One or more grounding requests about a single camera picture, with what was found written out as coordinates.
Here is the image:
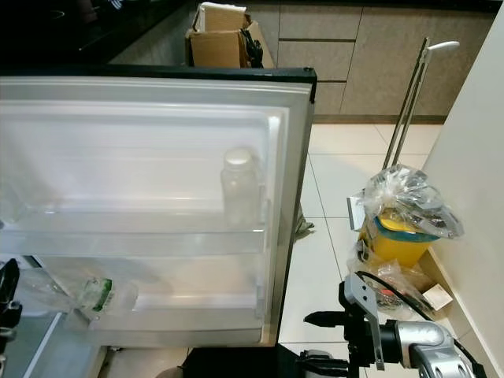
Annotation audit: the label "grey green sack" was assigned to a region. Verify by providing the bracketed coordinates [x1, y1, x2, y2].
[295, 206, 316, 241]

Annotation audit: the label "teal capped water bottle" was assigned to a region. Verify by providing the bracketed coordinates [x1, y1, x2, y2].
[20, 268, 135, 325]

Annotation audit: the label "black floor mat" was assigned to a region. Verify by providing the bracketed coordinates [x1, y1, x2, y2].
[157, 346, 308, 378]

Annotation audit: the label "fridge lower door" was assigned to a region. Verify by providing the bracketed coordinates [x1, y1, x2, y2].
[0, 65, 317, 349]

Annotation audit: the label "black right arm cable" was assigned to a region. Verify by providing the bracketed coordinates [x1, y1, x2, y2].
[354, 270, 442, 324]

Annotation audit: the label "yellow waste bin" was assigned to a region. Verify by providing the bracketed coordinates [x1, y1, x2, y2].
[362, 213, 438, 269]

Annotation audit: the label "steel fridge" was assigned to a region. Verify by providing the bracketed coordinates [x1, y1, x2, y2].
[0, 236, 103, 378]

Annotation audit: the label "small white paper box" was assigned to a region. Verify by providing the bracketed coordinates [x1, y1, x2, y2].
[424, 285, 454, 312]

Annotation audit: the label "metal long handled dustpan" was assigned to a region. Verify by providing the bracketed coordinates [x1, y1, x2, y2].
[346, 38, 461, 231]

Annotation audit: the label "clear plastic bag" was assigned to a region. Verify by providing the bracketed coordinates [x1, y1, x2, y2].
[365, 164, 465, 239]

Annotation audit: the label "grey kitchen cabinets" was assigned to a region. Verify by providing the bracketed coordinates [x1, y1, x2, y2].
[126, 0, 504, 123]

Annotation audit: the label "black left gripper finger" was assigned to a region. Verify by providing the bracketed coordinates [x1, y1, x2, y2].
[0, 258, 23, 312]

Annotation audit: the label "small white capped bottle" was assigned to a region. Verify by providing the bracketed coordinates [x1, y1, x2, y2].
[220, 146, 262, 229]

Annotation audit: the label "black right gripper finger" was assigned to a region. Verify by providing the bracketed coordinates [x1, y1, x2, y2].
[301, 311, 351, 330]
[299, 356, 351, 378]

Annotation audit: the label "brown cardboard box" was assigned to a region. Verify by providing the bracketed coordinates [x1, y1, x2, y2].
[185, 2, 275, 68]

